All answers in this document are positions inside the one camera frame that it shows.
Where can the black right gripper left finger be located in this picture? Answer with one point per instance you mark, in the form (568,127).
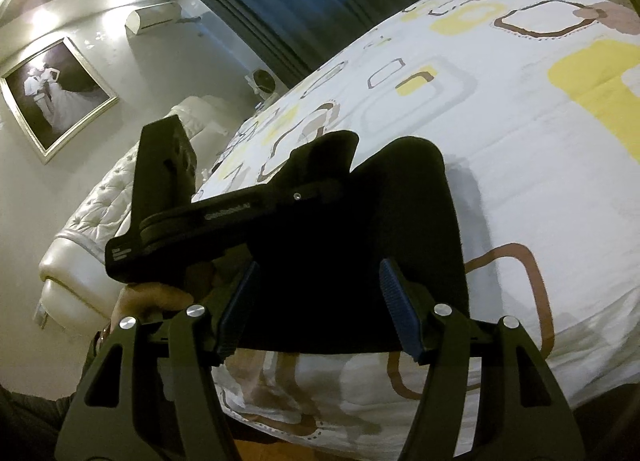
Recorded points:
(150,394)

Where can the black pants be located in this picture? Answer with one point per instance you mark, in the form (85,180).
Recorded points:
(316,287)

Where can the person left forearm dark sleeve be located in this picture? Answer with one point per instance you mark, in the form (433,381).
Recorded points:
(30,425)

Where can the person left hand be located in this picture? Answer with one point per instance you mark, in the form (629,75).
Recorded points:
(148,298)

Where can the white tufted headboard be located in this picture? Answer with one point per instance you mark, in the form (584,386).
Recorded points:
(77,293)

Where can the small black round fan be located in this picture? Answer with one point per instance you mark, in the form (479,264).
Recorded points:
(262,83)

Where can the framed wedding photograph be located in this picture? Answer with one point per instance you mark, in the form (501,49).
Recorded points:
(54,93)

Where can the white patterned bed cover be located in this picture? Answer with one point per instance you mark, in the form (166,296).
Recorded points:
(535,107)

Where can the white wall air conditioner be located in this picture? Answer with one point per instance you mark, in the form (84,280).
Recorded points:
(144,18)

